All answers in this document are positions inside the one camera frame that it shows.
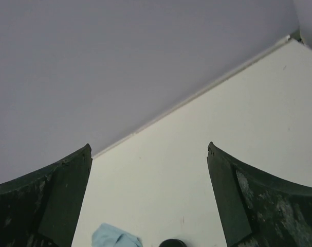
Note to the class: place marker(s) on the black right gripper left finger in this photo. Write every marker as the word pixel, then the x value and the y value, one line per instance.
pixel 42 208

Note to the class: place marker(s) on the light blue cleaning cloth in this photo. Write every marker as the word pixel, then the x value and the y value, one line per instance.
pixel 108 235

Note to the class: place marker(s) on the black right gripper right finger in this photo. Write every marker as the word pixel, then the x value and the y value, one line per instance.
pixel 257 208

